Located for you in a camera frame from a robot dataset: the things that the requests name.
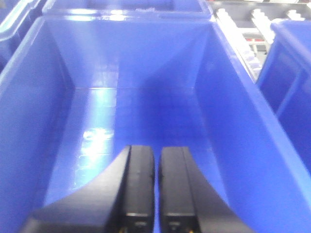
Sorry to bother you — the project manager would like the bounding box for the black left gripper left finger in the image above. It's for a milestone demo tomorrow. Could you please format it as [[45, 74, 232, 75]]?
[[20, 146, 155, 233]]

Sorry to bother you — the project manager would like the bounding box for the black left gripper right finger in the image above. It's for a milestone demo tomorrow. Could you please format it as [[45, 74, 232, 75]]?
[[159, 147, 253, 233]]

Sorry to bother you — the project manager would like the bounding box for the blue bin right neighbour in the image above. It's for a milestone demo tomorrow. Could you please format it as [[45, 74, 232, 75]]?
[[257, 20, 311, 169]]

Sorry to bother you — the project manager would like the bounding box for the blue bin neighbour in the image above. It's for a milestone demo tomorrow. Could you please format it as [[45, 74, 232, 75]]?
[[0, 0, 46, 70], [257, 20, 311, 169]]

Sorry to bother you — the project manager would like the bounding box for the blue bin behind target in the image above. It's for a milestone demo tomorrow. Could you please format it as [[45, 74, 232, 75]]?
[[42, 0, 213, 19]]

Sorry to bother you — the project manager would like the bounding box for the blue bin left neighbour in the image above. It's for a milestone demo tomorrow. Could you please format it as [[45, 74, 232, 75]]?
[[0, 0, 46, 70]]

